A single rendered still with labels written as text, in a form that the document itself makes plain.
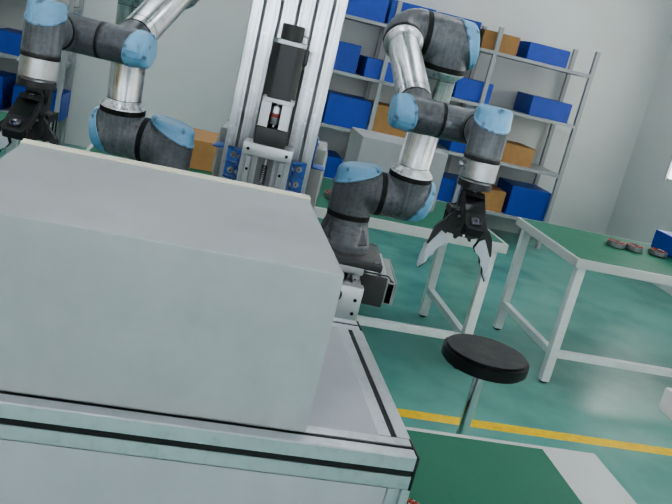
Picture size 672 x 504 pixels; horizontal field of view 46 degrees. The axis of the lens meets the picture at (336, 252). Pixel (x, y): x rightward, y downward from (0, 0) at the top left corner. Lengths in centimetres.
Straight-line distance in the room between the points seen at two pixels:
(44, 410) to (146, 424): 11
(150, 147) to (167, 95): 593
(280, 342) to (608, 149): 825
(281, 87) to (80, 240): 131
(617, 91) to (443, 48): 704
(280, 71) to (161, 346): 131
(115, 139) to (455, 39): 89
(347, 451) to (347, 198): 118
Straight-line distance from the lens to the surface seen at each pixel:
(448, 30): 201
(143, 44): 168
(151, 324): 90
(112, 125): 211
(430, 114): 167
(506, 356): 314
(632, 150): 919
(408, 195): 208
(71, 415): 93
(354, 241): 208
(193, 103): 800
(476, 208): 160
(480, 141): 161
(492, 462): 187
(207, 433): 93
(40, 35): 165
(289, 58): 212
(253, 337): 91
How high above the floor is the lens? 157
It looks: 15 degrees down
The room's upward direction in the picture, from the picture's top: 14 degrees clockwise
